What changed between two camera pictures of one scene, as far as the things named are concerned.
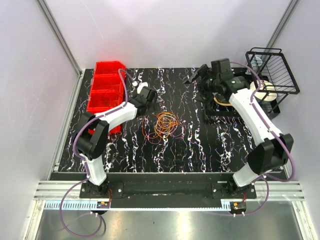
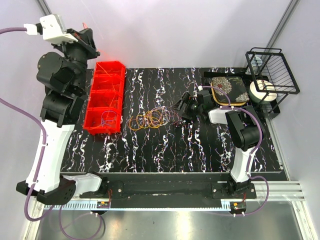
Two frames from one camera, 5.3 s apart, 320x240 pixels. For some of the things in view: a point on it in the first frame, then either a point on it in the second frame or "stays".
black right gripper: (201, 72) to (188, 99)
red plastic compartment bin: (107, 90) stays
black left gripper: (154, 107) to (85, 41)
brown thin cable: (106, 101) to (112, 99)
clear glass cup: (255, 61) stays
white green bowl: (266, 93) stays
